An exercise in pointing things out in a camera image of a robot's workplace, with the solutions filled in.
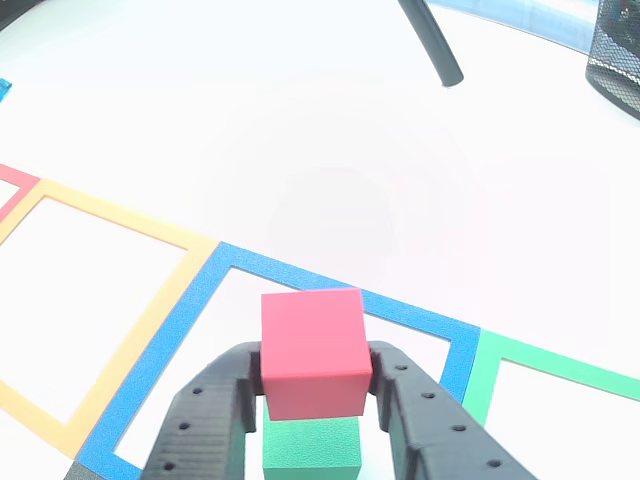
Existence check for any green cube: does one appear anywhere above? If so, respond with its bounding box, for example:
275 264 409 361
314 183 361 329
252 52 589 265
261 414 362 480

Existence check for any small red cube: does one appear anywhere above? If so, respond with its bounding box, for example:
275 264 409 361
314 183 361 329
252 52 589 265
260 288 374 421

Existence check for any dark grey tube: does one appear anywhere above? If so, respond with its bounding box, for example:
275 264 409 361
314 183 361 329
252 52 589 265
397 0 465 88

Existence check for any black mesh pen holder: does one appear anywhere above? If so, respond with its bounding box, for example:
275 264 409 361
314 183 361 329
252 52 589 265
584 0 640 121

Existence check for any green square frame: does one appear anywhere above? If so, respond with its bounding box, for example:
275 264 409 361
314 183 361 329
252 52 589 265
462 328 640 429

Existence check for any black square frame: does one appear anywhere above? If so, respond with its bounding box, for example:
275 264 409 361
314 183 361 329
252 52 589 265
62 459 144 480

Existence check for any orange square frame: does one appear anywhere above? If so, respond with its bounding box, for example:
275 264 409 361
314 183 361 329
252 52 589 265
0 178 221 460

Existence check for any red square frame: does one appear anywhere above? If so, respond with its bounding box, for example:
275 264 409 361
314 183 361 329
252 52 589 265
0 163 41 224

